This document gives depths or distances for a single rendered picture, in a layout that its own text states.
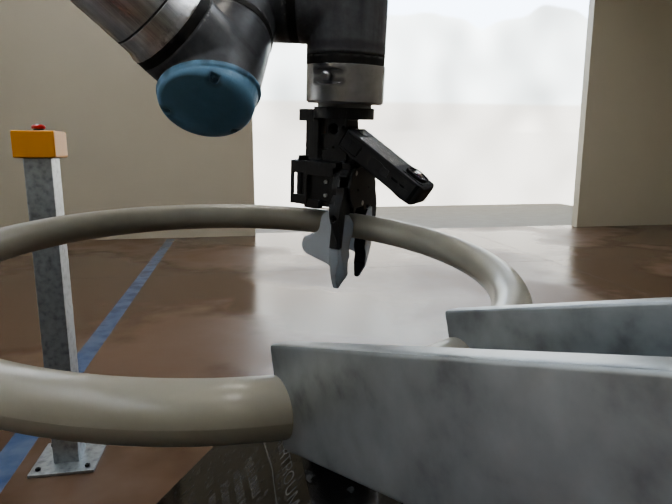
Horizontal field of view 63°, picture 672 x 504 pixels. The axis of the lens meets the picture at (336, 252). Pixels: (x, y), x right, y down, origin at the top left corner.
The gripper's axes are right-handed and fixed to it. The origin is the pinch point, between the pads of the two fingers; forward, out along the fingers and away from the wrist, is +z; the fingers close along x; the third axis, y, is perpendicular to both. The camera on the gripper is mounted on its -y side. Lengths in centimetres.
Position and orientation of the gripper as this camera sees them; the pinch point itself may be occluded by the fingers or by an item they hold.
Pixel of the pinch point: (352, 273)
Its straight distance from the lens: 68.1
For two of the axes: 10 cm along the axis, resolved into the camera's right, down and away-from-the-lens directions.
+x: -4.7, 2.1, -8.6
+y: -8.8, -1.5, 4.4
